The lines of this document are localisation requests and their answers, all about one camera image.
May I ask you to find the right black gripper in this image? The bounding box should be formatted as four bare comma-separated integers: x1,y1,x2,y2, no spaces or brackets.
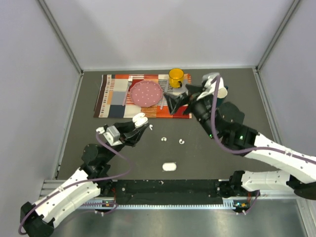
164,84,219,140

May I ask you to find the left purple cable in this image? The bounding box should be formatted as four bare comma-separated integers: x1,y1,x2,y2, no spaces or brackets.
18,132,135,235

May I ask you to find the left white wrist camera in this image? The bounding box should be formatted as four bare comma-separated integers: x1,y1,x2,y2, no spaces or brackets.
96,125,122,146

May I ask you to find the grey knife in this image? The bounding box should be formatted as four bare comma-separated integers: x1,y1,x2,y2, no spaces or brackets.
159,80,170,110

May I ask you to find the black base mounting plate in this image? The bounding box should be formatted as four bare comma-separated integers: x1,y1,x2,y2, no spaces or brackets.
111,179,235,205

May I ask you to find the yellow glass mug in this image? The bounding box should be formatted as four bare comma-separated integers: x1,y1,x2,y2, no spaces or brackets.
168,68,184,88

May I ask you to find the dark green white mug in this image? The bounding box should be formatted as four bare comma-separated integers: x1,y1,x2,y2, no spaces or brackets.
216,86,228,107

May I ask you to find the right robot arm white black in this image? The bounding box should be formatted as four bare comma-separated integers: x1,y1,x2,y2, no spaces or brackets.
164,84,316,200

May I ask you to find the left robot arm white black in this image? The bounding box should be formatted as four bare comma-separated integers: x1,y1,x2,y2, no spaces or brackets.
18,116,149,237

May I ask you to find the white oval charging case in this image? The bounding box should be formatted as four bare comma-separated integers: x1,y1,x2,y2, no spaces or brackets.
162,162,177,172

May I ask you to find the grey fork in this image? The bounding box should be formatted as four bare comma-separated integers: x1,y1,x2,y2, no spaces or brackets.
122,76,133,106

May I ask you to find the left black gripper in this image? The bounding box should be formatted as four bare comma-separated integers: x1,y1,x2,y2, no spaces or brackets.
103,118,149,162

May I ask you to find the pink dotted plate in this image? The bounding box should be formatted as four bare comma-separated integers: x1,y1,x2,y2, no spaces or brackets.
130,80,163,108

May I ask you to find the white slotted cable duct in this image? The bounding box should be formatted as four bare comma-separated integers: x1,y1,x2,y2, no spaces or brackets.
79,199,236,210

